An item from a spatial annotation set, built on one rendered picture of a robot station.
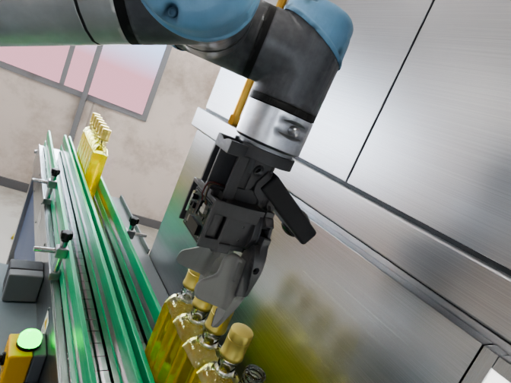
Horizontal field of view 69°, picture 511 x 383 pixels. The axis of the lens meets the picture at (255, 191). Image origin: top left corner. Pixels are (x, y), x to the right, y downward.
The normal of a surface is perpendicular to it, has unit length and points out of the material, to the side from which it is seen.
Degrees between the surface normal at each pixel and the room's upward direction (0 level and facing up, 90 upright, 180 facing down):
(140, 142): 90
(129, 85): 90
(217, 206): 90
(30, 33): 146
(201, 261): 99
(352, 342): 90
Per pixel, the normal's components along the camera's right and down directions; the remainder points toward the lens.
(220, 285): 0.50, 0.20
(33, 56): 0.26, 0.31
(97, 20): 0.06, 0.86
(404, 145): -0.78, -0.21
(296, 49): 0.10, 0.16
